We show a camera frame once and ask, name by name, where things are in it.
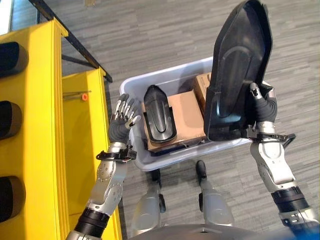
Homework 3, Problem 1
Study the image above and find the small brown cardboard box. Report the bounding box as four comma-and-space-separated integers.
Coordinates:
191, 72, 212, 111

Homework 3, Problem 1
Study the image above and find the silver robot leg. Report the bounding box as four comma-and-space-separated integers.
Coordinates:
195, 159, 235, 225
131, 168, 167, 231

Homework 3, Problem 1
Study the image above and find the black metal frame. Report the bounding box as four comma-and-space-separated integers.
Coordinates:
27, 0, 114, 83

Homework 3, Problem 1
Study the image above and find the large brown cardboard box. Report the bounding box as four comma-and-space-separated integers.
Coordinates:
141, 90, 207, 152

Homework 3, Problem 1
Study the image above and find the grey robot torso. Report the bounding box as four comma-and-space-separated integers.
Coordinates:
129, 223, 288, 240

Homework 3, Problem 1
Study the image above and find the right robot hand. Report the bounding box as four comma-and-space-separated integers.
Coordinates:
246, 82, 279, 126

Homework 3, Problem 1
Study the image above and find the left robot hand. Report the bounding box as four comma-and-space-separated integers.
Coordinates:
108, 93, 142, 144

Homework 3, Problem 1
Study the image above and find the orange-capped tool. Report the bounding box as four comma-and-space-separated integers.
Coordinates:
62, 90, 92, 102

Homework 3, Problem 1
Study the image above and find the left silver robot leg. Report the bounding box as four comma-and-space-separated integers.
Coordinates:
131, 168, 167, 231

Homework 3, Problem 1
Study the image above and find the right silver robot leg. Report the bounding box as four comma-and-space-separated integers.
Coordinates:
195, 159, 235, 225

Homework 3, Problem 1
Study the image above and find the black sole-shaped part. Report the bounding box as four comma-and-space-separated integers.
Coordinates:
142, 84, 178, 144
203, 0, 273, 142

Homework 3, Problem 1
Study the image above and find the white plastic box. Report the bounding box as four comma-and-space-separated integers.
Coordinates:
119, 56, 274, 172

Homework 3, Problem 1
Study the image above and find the yellow metal shelf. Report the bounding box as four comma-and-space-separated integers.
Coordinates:
0, 19, 123, 240

